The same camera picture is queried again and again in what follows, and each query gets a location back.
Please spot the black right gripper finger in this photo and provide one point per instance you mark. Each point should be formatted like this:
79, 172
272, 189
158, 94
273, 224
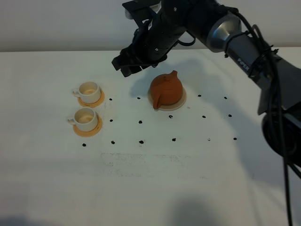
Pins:
126, 60
128, 70

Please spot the near white teacup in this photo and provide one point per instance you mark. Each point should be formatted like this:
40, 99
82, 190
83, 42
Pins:
85, 119

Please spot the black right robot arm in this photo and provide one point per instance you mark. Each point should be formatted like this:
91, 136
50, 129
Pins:
222, 29

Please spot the far orange round coaster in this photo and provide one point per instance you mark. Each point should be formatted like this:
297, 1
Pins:
92, 105

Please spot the beige round teapot coaster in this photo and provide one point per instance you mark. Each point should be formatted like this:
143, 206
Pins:
173, 107

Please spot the orange round coaster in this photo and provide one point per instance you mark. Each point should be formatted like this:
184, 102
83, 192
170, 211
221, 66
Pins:
92, 105
94, 131

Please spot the far white teacup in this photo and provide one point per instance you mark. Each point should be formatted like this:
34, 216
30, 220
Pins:
88, 92

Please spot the brown clay teapot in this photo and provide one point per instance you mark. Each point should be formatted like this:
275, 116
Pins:
166, 90

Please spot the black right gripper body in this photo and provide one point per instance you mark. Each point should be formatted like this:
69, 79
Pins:
156, 37

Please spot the white teacup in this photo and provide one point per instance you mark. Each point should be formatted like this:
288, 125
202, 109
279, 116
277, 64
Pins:
88, 92
85, 119

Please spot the near orange round coaster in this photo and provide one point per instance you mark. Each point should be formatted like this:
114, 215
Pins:
94, 131

